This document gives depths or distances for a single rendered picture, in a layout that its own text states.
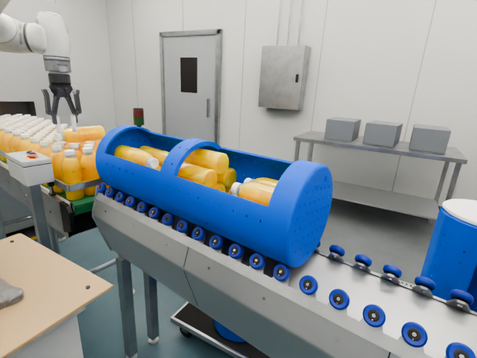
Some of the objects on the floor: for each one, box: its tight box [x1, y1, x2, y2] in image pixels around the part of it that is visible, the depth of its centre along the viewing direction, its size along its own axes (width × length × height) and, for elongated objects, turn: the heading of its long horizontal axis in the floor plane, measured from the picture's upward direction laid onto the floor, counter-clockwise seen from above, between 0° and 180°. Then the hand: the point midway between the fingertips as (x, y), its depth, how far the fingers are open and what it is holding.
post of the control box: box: [26, 184, 52, 251], centre depth 136 cm, size 4×4×100 cm
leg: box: [116, 256, 138, 358], centre depth 143 cm, size 6×6×63 cm
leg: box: [143, 271, 159, 345], centre depth 154 cm, size 6×6×63 cm
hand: (66, 124), depth 119 cm, fingers open, 6 cm apart
